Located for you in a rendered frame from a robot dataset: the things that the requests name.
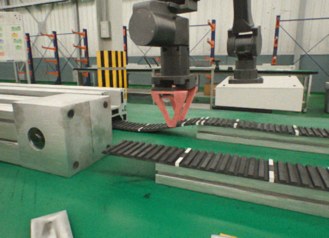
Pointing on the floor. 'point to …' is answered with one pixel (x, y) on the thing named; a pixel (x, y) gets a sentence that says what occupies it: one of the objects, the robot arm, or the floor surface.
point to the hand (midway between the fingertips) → (176, 119)
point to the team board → (13, 39)
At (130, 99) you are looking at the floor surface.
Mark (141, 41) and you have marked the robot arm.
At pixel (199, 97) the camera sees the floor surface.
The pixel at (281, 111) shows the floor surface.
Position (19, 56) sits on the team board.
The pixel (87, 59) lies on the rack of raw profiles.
